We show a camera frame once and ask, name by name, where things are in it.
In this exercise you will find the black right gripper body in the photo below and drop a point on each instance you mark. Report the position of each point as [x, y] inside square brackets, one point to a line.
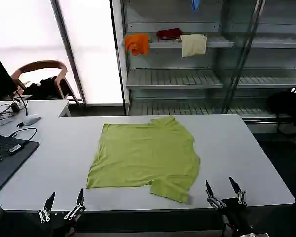
[235, 212]

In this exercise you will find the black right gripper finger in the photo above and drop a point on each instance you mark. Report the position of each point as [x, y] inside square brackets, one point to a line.
[210, 191]
[235, 186]

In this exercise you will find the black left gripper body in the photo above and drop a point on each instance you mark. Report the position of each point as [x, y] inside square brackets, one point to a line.
[60, 223]

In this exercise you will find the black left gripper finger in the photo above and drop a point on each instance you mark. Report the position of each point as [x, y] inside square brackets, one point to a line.
[47, 206]
[80, 198]

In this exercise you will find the green T-shirt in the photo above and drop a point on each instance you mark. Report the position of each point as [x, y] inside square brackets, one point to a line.
[143, 158]

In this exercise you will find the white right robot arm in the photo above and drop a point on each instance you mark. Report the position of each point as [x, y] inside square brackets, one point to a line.
[254, 233]

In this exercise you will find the black laptop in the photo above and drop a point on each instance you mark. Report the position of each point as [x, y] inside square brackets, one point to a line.
[5, 160]

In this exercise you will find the white labelled adapter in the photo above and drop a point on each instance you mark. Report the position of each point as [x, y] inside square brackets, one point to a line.
[16, 148]

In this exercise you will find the small black dongle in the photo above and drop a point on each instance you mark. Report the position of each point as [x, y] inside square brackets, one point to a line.
[20, 124]

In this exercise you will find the white computer mouse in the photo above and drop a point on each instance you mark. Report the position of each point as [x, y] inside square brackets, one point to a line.
[30, 119]

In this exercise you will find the black bag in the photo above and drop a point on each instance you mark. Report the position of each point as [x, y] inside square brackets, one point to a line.
[283, 103]

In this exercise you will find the black power adapter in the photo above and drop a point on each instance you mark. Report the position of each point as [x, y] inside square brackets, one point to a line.
[15, 107]

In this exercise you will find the black clothing on chair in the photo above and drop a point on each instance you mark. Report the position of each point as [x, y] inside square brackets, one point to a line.
[47, 89]

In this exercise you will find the grey metal shelf rack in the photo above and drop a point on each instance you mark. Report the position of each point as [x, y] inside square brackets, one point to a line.
[175, 79]

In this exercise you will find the brown wooden chair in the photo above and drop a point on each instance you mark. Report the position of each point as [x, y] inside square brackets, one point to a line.
[39, 65]

